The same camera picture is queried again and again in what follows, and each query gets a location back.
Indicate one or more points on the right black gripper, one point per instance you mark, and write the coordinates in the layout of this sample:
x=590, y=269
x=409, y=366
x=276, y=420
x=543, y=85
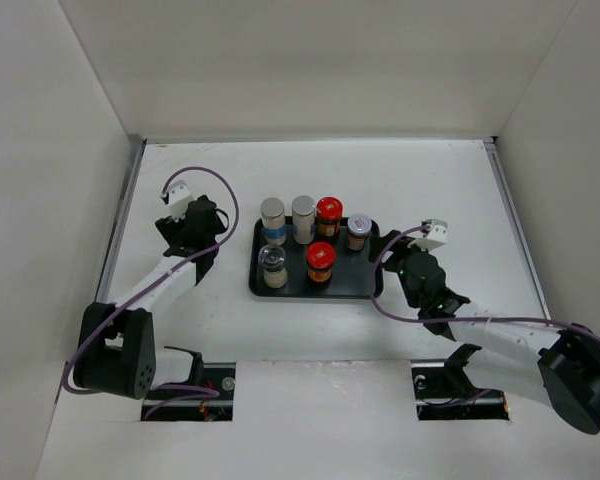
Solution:
x=399, y=246

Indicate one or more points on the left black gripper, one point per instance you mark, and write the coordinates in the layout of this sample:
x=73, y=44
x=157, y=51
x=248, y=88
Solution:
x=172, y=229

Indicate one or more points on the peppercorn bottle blue label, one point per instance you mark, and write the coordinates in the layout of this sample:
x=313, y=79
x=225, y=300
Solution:
x=273, y=219

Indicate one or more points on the pepper grinder clear cap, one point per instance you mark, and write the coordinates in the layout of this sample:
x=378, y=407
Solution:
x=272, y=260

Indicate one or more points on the small jar pink label lid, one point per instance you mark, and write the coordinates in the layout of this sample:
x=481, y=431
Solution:
x=359, y=228

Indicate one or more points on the dark sauce jar red lid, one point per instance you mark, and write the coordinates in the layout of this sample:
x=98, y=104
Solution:
x=320, y=258

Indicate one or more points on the peppercorn bottle silver cap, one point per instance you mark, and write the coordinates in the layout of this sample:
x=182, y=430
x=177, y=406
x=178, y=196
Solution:
x=303, y=219

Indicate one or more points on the orange sauce jar red lid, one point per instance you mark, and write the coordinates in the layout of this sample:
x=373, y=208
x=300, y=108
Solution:
x=329, y=212

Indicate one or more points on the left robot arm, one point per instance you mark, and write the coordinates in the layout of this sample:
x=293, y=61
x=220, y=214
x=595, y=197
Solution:
x=117, y=352

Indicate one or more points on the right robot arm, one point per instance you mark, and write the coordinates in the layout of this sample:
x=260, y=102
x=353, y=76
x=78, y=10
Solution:
x=551, y=362

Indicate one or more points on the black rectangular tray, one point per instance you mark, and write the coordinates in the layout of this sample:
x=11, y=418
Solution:
x=350, y=273

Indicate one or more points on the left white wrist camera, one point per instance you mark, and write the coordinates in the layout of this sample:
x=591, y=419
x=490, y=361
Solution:
x=177, y=198

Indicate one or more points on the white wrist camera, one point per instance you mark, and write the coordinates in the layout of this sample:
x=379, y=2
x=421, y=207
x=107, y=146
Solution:
x=177, y=198
x=434, y=234

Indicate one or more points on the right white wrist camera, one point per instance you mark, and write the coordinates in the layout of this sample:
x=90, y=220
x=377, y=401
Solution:
x=434, y=234

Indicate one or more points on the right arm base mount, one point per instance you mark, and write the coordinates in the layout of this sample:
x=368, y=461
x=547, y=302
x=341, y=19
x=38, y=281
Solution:
x=443, y=391

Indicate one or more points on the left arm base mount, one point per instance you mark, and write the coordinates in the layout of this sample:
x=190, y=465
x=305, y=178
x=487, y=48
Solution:
x=188, y=389

